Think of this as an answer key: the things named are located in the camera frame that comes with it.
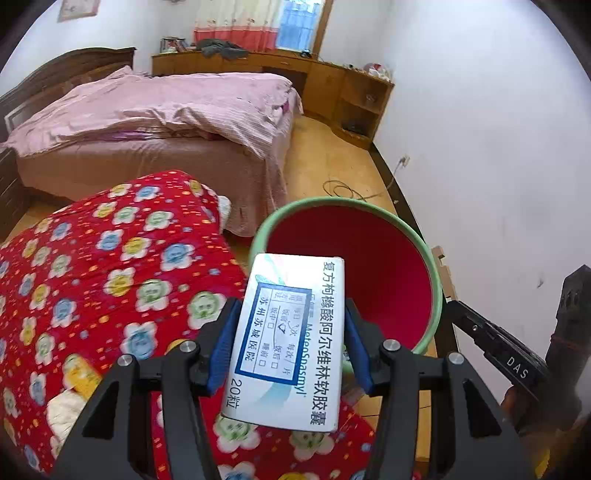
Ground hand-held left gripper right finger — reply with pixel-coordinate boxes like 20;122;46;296
344;298;536;480

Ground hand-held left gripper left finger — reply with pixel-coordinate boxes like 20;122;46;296
51;298;243;480

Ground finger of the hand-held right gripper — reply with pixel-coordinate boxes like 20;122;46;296
454;300;508;365

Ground white medicine box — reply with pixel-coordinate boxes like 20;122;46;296
222;253;345;433

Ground red bin with green rim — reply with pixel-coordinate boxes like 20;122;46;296
252;198;444;374

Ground person's right hand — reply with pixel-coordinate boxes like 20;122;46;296
503;383;585;435

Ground foam mat tile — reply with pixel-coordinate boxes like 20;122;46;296
431;244;455;305

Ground red flower-printed blanket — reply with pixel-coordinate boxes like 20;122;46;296
0;170;416;480

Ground crumpled white tissue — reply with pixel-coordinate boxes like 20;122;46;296
46;390;95;444

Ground wooden bed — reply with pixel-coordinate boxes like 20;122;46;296
0;46;305;238

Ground pink blanket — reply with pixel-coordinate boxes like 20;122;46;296
4;65;303;238

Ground long wooden cabinet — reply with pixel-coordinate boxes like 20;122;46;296
151;48;395;151

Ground grey clothes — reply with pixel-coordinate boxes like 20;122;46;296
198;39;250;60

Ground patterned curtain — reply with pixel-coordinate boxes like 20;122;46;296
194;0;282;54

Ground window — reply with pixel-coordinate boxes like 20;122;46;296
277;0;333;54

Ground floor cable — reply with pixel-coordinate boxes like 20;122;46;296
322;179;384;201

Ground framed wall picture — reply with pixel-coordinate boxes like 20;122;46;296
58;0;100;21

